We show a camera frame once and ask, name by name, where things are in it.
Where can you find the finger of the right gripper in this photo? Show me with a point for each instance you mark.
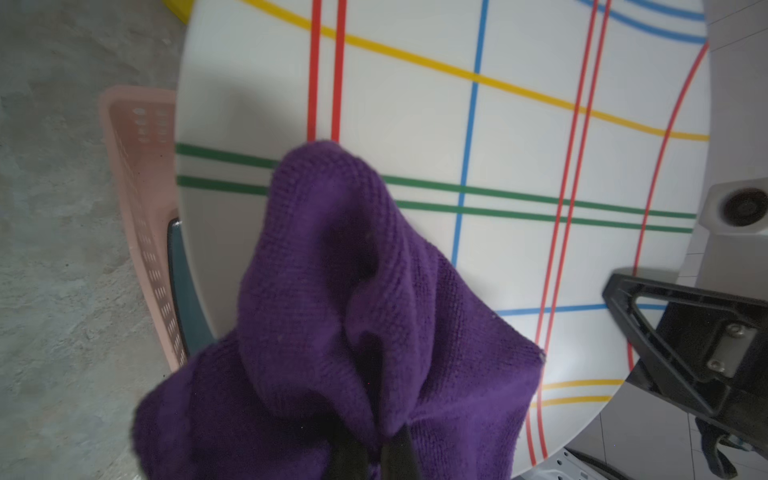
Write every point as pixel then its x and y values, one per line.
pixel 700 350

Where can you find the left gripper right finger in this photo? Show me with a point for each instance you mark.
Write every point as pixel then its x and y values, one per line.
pixel 398 459

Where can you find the pink perforated plastic basket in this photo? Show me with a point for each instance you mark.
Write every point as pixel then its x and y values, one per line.
pixel 138 131

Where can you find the yellow red toy vehicle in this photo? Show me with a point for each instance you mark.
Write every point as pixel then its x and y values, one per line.
pixel 182 9

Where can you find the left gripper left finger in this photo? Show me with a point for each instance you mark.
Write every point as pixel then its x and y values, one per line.
pixel 349 459

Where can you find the white plaid striped plate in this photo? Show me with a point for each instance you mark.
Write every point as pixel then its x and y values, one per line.
pixel 539 145

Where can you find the dark teal square plate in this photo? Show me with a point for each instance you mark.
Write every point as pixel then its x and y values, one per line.
pixel 193 327

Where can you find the purple microfibre cloth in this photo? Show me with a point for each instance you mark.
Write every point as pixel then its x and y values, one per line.
pixel 349 322

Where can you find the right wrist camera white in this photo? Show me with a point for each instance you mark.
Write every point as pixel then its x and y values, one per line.
pixel 735 260

